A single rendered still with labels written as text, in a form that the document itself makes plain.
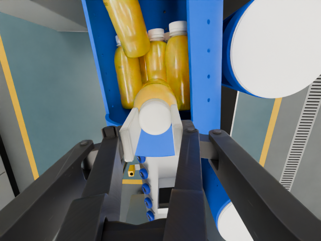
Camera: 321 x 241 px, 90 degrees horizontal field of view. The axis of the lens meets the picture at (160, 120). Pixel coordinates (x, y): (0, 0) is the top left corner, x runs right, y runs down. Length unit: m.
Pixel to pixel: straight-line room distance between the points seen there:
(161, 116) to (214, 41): 0.19
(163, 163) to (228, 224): 0.34
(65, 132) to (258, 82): 1.73
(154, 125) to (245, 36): 0.39
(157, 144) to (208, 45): 0.19
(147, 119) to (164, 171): 0.54
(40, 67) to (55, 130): 0.60
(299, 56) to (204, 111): 0.35
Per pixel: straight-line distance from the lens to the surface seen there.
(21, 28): 1.91
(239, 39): 0.51
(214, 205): 0.78
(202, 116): 0.31
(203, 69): 0.30
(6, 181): 2.41
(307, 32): 0.60
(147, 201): 0.75
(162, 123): 0.19
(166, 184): 0.70
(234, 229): 0.82
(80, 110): 1.74
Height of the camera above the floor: 1.50
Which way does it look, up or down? 71 degrees down
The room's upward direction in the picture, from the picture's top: 179 degrees counter-clockwise
